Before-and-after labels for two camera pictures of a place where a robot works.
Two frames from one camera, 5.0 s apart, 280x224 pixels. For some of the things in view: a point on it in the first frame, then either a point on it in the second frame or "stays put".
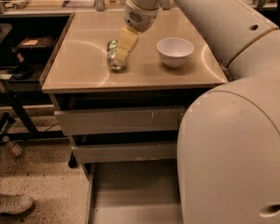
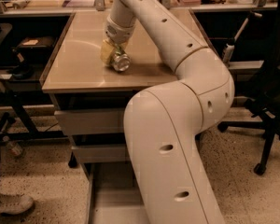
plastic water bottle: (12, 147) stays put
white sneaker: (13, 203) stays put
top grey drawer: (93, 121) stays put
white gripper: (142, 19) -> (118, 32)
